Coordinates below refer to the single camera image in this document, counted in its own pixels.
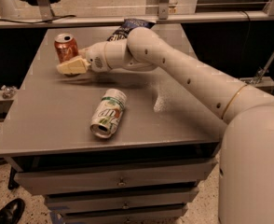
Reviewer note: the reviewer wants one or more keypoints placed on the red coke can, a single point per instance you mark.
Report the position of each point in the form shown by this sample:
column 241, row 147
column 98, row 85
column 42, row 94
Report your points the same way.
column 65, row 46

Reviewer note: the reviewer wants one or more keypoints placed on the grey drawer cabinet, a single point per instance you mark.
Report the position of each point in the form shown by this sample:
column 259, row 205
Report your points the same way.
column 108, row 148

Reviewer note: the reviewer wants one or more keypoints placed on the bottom grey drawer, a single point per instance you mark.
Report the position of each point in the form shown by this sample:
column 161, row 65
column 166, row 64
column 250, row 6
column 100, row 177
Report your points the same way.
column 126, row 216

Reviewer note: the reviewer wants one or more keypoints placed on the white green 7up can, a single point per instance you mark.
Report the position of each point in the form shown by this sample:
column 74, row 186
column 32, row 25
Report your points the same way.
column 108, row 114

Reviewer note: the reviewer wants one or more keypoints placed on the blue chip bag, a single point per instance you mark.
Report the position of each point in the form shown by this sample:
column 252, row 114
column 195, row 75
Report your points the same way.
column 127, row 26

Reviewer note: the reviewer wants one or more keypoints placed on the black shoe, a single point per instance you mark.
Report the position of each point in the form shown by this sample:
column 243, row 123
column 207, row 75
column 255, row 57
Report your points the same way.
column 12, row 212

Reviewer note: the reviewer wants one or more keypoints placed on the crumpled foil wrapper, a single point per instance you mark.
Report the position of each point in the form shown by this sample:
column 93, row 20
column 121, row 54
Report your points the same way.
column 8, row 91

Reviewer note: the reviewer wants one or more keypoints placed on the top grey drawer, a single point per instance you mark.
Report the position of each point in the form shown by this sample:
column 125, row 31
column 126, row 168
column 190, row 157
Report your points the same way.
column 115, row 176

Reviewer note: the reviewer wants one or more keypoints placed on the middle grey drawer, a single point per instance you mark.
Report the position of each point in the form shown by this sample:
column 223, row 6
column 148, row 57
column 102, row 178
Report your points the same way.
column 122, row 199

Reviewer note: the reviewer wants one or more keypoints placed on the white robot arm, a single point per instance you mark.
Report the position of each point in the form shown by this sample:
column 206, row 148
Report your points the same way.
column 246, row 171

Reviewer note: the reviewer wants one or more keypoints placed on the grey metal rail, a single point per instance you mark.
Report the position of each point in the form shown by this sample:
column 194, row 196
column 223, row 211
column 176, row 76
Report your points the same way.
column 69, row 21

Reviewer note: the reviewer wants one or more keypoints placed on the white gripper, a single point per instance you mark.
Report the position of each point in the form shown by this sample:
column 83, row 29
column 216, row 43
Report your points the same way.
column 95, row 57

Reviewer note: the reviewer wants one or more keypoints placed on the grey drawer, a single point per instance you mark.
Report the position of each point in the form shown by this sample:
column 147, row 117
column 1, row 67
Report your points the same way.
column 115, row 176
column 122, row 199
column 126, row 216

